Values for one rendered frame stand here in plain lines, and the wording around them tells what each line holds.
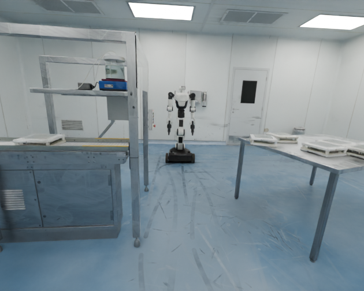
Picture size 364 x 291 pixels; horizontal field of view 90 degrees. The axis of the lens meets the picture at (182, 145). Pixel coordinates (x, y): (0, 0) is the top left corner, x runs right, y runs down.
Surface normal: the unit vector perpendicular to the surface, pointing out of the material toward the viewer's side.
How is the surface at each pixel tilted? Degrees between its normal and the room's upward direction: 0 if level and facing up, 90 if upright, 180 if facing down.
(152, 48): 90
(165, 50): 90
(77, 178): 90
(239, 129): 90
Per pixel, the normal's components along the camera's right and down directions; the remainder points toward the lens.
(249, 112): 0.04, 0.25
